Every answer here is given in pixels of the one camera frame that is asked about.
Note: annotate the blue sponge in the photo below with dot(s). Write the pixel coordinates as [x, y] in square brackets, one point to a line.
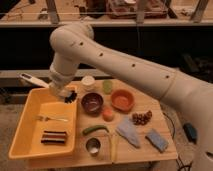
[158, 141]

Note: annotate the orange bowl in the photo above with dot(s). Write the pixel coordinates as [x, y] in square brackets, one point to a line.
[122, 100]

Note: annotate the yellow plastic knife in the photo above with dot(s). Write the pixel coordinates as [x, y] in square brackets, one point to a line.
[114, 143]

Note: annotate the dark purple bowl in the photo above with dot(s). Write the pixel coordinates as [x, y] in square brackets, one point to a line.
[92, 103]

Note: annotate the silver fork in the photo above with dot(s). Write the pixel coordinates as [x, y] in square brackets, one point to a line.
[46, 118]

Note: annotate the yellow plastic tray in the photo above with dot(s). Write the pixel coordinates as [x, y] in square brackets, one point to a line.
[47, 127]

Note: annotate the green cucumber toy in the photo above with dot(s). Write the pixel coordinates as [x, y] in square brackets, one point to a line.
[91, 129]

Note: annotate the black foot pedal box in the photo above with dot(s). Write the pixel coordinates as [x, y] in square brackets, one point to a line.
[190, 132]

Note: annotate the white lidded cup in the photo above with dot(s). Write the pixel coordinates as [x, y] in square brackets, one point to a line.
[88, 82]

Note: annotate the green cup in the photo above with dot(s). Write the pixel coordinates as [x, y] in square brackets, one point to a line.
[107, 86]

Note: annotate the small steel cup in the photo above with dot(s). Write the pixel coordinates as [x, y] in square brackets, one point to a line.
[93, 146]

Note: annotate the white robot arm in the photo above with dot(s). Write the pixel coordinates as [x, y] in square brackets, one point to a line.
[74, 44]

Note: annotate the dark brown striped block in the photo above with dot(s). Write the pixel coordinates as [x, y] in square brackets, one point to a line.
[54, 137]

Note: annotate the orange carrot toy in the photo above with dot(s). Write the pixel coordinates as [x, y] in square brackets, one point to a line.
[107, 114]

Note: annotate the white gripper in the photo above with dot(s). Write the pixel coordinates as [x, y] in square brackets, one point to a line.
[59, 91]

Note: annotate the brown grape bunch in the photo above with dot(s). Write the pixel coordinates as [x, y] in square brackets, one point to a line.
[141, 118]

